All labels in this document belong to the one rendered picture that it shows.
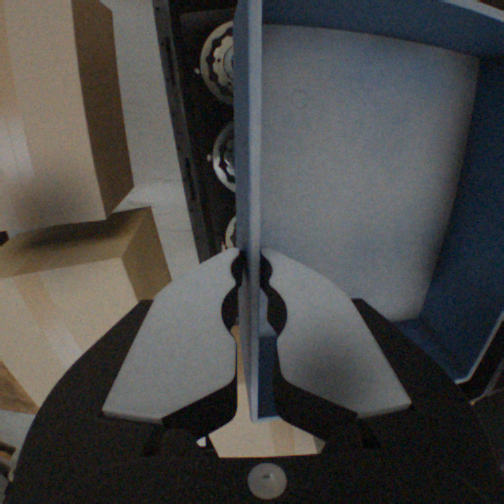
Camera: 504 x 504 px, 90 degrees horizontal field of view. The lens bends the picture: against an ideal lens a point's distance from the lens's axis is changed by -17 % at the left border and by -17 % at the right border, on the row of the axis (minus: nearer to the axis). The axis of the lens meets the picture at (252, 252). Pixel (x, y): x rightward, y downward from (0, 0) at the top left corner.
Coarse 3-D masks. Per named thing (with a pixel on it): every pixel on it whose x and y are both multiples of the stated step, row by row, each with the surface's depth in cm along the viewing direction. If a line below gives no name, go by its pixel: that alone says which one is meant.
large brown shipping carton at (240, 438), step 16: (240, 352) 57; (240, 368) 53; (240, 384) 50; (240, 400) 52; (240, 416) 55; (224, 432) 57; (240, 432) 58; (256, 432) 58; (272, 432) 59; (288, 432) 60; (304, 432) 60; (224, 448) 60; (240, 448) 61; (256, 448) 62; (272, 448) 62; (288, 448) 63; (304, 448) 64
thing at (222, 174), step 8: (224, 128) 34; (232, 128) 34; (224, 136) 35; (232, 136) 35; (216, 144) 35; (224, 144) 35; (232, 144) 35; (216, 152) 35; (224, 152) 36; (232, 152) 36; (216, 160) 36; (224, 160) 36; (232, 160) 36; (216, 168) 36; (224, 168) 37; (232, 168) 37; (224, 176) 37; (232, 176) 37; (224, 184) 37; (232, 184) 38
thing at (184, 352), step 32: (224, 256) 11; (192, 288) 9; (224, 288) 9; (160, 320) 8; (192, 320) 8; (224, 320) 9; (128, 352) 7; (160, 352) 7; (192, 352) 7; (224, 352) 7; (128, 384) 6; (160, 384) 6; (192, 384) 6; (224, 384) 6; (128, 416) 5; (160, 416) 5; (192, 416) 6; (224, 416) 7
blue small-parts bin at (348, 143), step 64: (256, 0) 7; (320, 0) 9; (384, 0) 8; (448, 0) 7; (256, 64) 8; (320, 64) 14; (384, 64) 14; (448, 64) 14; (256, 128) 9; (320, 128) 15; (384, 128) 15; (448, 128) 16; (256, 192) 10; (320, 192) 17; (384, 192) 17; (448, 192) 18; (256, 256) 11; (320, 256) 19; (384, 256) 19; (448, 256) 19; (256, 320) 12; (448, 320) 19; (256, 384) 14
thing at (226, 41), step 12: (228, 24) 29; (216, 36) 29; (228, 36) 29; (204, 48) 30; (216, 48) 30; (204, 60) 30; (216, 60) 31; (204, 72) 31; (216, 72) 31; (216, 84) 32; (228, 84) 32; (216, 96) 32; (228, 96) 33
